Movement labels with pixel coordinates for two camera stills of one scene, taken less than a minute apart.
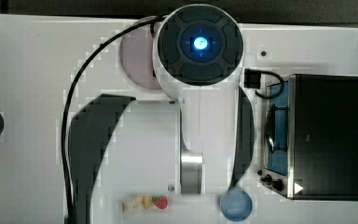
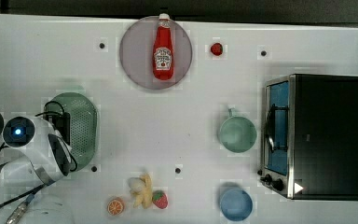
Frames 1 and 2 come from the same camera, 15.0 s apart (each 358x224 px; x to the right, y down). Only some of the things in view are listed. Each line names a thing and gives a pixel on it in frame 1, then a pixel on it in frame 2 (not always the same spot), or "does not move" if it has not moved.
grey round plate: x=136 y=53 does not move
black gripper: x=252 y=78 to x=61 y=122
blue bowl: x=236 y=204 does not move
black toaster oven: x=313 y=139 does not move
